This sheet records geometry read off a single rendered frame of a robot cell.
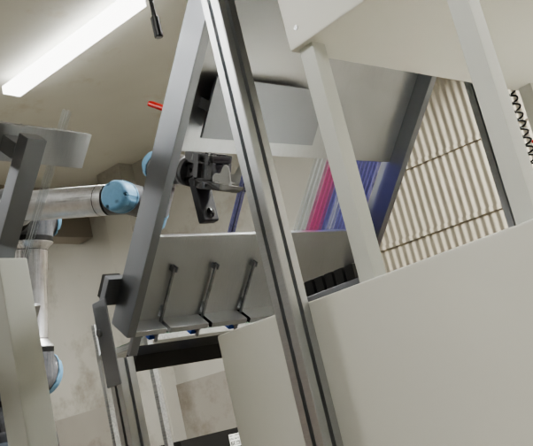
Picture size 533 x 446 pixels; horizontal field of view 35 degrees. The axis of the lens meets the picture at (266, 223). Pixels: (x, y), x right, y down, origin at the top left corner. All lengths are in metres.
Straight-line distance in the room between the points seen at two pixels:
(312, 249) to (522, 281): 0.98
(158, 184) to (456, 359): 0.71
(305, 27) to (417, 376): 0.55
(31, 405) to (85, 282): 6.32
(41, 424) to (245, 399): 0.35
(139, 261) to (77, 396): 6.36
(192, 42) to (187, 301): 0.57
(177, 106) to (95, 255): 6.18
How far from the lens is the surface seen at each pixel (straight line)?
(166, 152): 1.58
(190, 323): 1.80
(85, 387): 7.89
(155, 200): 1.61
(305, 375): 1.27
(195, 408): 6.87
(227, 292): 1.87
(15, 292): 1.54
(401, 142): 2.05
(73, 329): 7.96
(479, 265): 1.11
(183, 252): 1.74
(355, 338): 1.25
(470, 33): 1.15
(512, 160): 1.10
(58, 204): 2.09
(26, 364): 1.52
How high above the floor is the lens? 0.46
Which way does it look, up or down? 13 degrees up
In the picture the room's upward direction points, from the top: 13 degrees counter-clockwise
